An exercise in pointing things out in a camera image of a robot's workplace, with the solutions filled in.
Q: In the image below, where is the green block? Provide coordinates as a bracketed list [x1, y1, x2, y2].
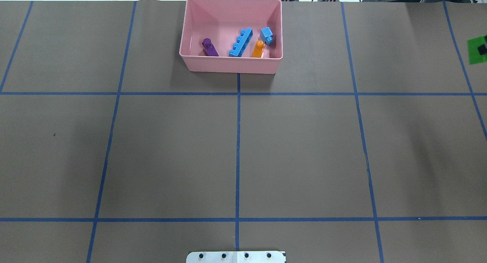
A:
[467, 35, 487, 65]

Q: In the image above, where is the small blue block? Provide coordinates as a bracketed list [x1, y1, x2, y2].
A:
[259, 27, 274, 46]

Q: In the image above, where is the orange block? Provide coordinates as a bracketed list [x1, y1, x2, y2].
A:
[251, 40, 266, 58]

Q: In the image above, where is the long blue block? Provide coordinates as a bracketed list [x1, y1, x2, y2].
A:
[228, 28, 253, 57]

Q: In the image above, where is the purple block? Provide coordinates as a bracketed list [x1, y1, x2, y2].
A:
[202, 38, 219, 57]

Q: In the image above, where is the pink plastic box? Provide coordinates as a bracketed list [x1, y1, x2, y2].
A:
[179, 0, 283, 74]

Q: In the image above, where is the white pedestal column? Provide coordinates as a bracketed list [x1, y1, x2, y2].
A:
[186, 251, 287, 263]

